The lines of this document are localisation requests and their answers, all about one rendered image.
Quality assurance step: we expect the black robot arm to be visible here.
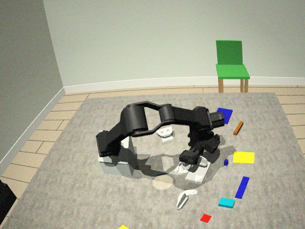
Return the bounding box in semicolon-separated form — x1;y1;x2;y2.
96;101;225;157

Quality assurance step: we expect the blue flat plate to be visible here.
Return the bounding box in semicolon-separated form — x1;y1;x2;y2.
217;108;233;124

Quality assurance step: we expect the orange rectangular bar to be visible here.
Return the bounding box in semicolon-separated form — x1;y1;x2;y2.
234;121;243;135

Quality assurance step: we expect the yellow flat rectangular plate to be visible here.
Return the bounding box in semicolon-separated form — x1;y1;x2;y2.
233;151;254;164

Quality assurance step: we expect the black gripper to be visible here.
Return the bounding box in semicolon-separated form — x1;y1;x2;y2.
179;130;214;165

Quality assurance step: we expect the red flat square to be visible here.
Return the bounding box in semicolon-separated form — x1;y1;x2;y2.
200;214;211;223

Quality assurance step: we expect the cyan rectangular block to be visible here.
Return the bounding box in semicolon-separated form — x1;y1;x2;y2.
218;198;235;208

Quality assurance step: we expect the blue flat bar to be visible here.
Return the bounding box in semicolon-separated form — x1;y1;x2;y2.
235;176;249;199

